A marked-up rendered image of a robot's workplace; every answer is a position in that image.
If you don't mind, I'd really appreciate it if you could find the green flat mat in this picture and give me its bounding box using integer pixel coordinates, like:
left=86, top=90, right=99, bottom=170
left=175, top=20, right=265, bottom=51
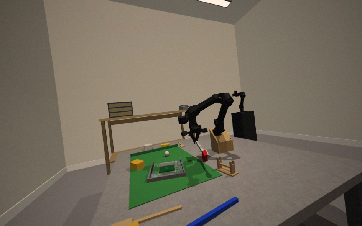
left=129, top=146, right=223, bottom=209

